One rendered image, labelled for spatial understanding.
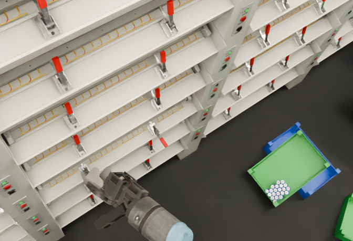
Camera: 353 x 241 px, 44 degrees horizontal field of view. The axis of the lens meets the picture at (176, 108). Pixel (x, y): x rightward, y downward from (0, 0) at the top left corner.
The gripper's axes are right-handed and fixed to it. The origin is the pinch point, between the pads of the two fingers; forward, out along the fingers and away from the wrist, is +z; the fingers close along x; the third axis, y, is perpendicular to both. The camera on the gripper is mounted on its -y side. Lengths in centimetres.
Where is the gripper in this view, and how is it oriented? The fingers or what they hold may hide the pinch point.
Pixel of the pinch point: (87, 176)
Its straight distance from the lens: 135.0
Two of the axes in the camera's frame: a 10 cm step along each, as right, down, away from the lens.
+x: -4.9, -1.1, -8.7
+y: 4.5, -8.8, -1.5
